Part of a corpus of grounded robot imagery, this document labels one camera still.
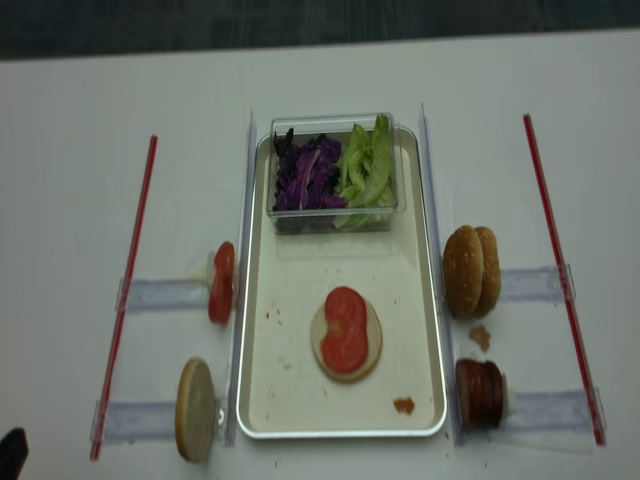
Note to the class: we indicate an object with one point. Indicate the remaining tomato slice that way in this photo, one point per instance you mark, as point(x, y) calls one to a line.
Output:
point(221, 291)

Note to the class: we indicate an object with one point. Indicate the purple cabbage leaves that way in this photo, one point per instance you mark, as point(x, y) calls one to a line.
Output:
point(307, 175)

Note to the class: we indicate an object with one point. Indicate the lower right clear cross divider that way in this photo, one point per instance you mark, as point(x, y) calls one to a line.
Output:
point(547, 411)

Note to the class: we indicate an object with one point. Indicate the meat crumb on table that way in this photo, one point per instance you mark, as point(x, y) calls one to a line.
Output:
point(481, 336)

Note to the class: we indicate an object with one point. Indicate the stack of meat patties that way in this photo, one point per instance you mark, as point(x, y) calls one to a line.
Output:
point(481, 393)

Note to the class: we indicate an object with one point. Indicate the upright bun slice left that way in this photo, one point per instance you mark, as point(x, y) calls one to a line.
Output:
point(195, 411)

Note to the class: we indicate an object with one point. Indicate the lower left clear cross divider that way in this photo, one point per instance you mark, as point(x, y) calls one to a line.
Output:
point(128, 422)

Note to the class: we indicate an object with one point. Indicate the clear plastic salad container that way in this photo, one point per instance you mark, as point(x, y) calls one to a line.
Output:
point(338, 128)

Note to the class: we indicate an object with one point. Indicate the upper right clear cross divider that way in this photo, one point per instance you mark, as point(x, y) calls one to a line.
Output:
point(550, 284)

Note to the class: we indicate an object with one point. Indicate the left red tape strip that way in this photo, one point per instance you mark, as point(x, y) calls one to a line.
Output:
point(100, 419)

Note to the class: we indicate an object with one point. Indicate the white rectangular serving tray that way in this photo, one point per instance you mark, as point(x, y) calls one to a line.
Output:
point(282, 392)

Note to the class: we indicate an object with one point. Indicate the clear cross divider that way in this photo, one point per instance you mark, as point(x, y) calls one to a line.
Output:
point(128, 422)
point(140, 295)
point(550, 284)
point(547, 411)

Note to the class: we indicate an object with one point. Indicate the bottom bun slice on tray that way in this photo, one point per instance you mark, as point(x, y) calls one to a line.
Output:
point(318, 330)

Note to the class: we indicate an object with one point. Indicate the red tape strip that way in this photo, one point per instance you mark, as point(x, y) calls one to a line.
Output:
point(100, 419)
point(590, 390)

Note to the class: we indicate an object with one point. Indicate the tomato slice pair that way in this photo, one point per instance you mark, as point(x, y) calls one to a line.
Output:
point(345, 346)

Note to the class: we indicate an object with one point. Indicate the right red tape strip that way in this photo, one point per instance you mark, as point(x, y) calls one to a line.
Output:
point(590, 390)

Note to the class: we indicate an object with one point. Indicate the rear sesame bun top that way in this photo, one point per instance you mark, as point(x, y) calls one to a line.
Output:
point(491, 279)

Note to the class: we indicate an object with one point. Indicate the meat crumb on tray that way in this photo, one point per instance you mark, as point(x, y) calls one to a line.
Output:
point(404, 405)

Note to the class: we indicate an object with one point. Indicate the upper left clear cross divider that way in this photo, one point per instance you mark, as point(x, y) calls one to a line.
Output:
point(140, 295)

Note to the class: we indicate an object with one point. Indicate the white support block by tomatoes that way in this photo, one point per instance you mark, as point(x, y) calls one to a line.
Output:
point(206, 272)

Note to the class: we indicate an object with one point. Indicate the front sesame bun top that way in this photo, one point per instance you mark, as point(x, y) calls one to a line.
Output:
point(463, 269)

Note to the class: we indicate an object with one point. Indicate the sesame bun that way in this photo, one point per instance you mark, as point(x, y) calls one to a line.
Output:
point(463, 269)
point(491, 279)

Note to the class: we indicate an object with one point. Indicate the green lettuce leaves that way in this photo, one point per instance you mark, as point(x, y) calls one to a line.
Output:
point(365, 177)

